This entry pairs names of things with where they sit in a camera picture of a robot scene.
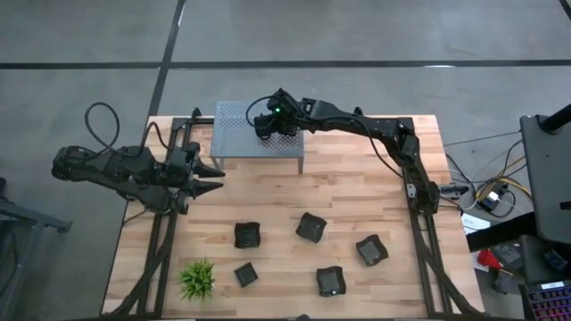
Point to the black frame clamp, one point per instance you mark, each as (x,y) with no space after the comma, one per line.
(357,110)
(195,112)

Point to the silver metal bracket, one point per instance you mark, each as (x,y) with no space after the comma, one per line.
(410,191)

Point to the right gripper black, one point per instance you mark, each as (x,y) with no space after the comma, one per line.
(281,113)

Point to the black backlit keyboard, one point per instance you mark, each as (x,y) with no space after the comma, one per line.
(551,305)

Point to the black vertical pole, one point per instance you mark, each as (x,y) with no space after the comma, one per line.
(557,119)

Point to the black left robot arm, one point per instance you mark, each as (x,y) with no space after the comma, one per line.
(111,167)

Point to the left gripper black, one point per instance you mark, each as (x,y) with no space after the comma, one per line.
(180,171)

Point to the small green artificial plant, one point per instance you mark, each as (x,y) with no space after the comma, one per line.
(196,278)

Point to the grey perforated metal shelf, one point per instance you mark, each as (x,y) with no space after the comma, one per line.
(236,138)

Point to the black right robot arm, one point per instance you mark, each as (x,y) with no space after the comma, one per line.
(379,129)

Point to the grey metal stand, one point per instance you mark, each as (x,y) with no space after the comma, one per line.
(49,221)

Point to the black cart base bar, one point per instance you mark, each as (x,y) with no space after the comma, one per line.
(499,232)

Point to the red soft object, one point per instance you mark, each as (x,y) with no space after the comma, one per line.
(487,258)

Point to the white paper sheet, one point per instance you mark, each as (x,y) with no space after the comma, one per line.
(474,223)

